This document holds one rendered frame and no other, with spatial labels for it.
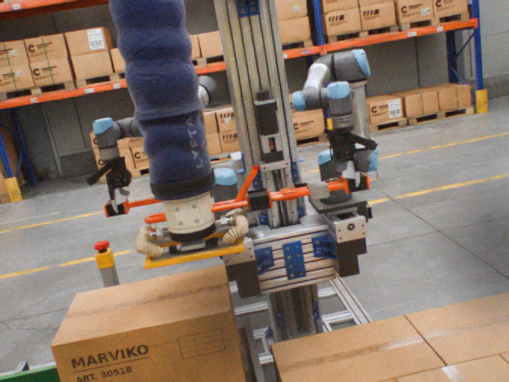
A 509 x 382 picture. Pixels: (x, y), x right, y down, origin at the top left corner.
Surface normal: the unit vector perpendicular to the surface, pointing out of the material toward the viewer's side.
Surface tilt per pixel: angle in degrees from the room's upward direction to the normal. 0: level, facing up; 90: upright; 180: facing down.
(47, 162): 90
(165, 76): 79
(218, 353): 90
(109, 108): 90
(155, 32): 73
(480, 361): 0
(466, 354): 0
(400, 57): 90
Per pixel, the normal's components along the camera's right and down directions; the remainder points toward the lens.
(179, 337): 0.10, 0.25
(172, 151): -0.03, -0.03
